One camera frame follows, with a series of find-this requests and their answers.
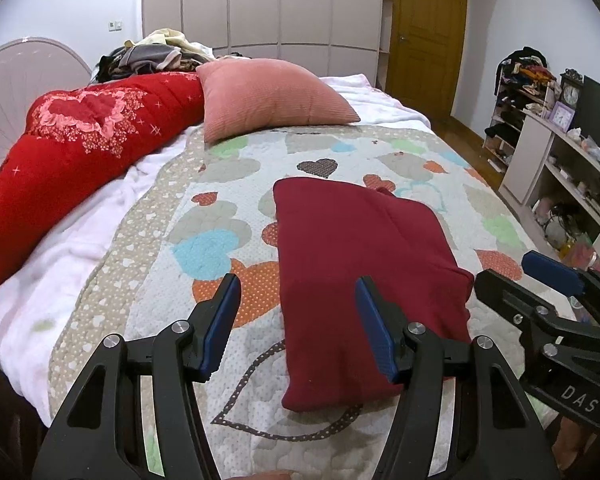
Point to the pile of mixed clothes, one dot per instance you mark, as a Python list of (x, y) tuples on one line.
[(150, 55)]

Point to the rack with clothes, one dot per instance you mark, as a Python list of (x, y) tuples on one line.
[(522, 80)]

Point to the heart patchwork quilt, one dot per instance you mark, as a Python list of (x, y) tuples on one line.
[(205, 220)]

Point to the pink ribbed pillow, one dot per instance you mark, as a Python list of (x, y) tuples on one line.
[(270, 95)]

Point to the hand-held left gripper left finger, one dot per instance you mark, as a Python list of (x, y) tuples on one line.
[(222, 320)]

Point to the white shelf unit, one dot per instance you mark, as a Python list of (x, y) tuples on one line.
[(530, 155)]

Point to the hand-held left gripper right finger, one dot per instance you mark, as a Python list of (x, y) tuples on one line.
[(377, 330)]

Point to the white wall switch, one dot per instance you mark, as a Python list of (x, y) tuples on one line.
[(115, 25)]

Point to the dark red sweater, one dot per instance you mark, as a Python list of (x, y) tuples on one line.
[(355, 240)]

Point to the purple square clock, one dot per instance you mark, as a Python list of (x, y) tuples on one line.
[(562, 117)]

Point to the dark mantel clock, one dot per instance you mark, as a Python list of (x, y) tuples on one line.
[(571, 92)]

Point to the wooden door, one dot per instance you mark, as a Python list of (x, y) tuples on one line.
[(425, 45)]

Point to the pink padded headboard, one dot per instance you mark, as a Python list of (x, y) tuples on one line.
[(15, 90)]

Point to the beige wardrobe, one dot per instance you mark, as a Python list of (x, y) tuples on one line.
[(255, 5)]

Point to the white fleece blanket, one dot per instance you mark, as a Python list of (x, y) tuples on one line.
[(55, 270)]

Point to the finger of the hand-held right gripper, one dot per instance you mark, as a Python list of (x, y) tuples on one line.
[(510, 297), (550, 270)]

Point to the red floral comforter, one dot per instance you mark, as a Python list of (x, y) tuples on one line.
[(55, 175)]

